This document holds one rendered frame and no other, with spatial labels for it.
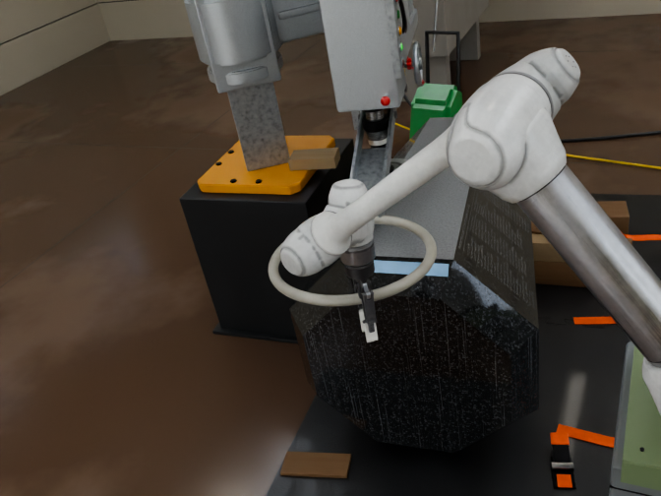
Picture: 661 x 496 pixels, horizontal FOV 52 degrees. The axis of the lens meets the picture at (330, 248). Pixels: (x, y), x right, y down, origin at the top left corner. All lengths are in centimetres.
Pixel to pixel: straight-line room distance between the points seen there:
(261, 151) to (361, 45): 84
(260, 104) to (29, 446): 173
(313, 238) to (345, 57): 94
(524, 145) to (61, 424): 255
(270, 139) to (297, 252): 147
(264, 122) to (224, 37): 40
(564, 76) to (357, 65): 115
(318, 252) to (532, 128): 58
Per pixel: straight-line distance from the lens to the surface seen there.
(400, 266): 205
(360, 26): 223
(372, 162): 234
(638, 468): 148
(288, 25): 277
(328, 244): 145
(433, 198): 234
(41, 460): 311
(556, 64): 122
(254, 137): 286
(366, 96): 230
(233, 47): 267
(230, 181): 287
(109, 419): 311
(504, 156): 105
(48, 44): 911
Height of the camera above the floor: 198
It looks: 32 degrees down
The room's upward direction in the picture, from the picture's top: 11 degrees counter-clockwise
